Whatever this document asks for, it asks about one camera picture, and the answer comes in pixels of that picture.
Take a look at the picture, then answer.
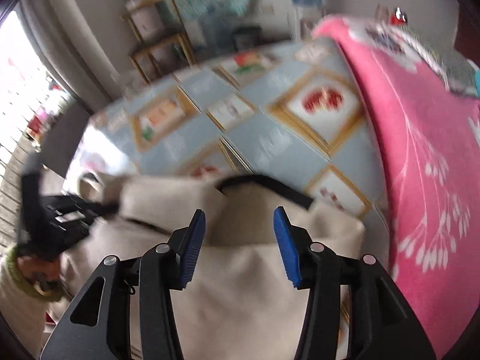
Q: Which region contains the grey curtain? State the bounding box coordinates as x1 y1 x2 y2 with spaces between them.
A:
19 0 124 113

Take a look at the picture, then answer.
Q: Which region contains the pink floral blanket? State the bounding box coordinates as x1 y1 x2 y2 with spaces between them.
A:
311 15 480 360

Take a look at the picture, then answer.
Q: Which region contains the person's left forearm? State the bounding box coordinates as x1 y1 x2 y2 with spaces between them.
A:
0 247 66 346

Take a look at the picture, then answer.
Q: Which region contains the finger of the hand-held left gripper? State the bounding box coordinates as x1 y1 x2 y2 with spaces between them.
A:
89 201 122 219

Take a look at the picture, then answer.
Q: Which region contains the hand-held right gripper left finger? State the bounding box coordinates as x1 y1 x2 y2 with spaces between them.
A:
39 209 207 360

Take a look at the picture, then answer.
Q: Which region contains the white water dispenser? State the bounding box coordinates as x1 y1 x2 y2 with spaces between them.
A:
292 5 327 40

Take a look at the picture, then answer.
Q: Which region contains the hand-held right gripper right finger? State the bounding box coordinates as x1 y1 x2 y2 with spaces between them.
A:
273 207 437 360

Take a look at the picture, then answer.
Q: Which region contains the wooden chair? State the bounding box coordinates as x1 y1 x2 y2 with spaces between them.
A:
120 0 196 83

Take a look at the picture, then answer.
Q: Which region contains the black bin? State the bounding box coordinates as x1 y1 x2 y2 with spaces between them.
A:
232 26 263 51

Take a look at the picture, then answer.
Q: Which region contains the fruit print tablecloth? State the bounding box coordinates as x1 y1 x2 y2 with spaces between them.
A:
69 37 391 229

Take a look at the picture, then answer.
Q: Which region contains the beige jacket with black trim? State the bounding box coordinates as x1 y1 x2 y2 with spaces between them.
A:
45 174 366 360

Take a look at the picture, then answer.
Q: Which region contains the silver cushion with lace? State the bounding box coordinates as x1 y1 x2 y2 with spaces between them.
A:
360 19 480 94

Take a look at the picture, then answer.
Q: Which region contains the person's left hand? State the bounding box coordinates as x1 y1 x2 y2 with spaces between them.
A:
20 253 62 295

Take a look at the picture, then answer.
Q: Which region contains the white cylindrical container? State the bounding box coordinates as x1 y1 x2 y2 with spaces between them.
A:
125 0 163 38

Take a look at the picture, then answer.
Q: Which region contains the dark grey cabinet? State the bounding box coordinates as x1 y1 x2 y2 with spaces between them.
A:
37 101 94 173

